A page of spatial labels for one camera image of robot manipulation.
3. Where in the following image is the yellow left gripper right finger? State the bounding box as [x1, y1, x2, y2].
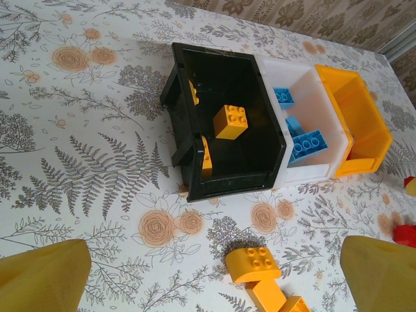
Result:
[339, 235, 416, 312]

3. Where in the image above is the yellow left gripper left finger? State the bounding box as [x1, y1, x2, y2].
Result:
[0, 239, 92, 312]

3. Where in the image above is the yellow smooth-sided lego brick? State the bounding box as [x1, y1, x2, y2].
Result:
[244, 278, 287, 312]

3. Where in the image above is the small blue lego brick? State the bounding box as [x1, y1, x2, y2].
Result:
[274, 87, 296, 111]

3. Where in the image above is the long yellow curved lego brick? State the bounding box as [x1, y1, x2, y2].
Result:
[200, 135, 214, 179]

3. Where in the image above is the red curved lego brick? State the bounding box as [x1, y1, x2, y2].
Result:
[393, 223, 416, 247]

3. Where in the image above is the yellow hollow two-by-two lego brick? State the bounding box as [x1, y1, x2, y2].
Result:
[278, 295, 312, 312]

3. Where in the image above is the yellow curved studded lego brick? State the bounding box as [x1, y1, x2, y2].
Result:
[225, 246, 281, 286]

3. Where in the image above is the yellow plastic bin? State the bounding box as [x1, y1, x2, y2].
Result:
[314, 64, 395, 179]

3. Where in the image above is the black plastic bin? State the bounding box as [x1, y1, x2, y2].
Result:
[161, 42, 289, 204]

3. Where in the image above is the white plastic bin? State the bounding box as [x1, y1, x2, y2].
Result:
[258, 57, 351, 189]

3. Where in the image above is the grey metal frame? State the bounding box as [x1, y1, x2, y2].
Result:
[385, 31, 416, 64]

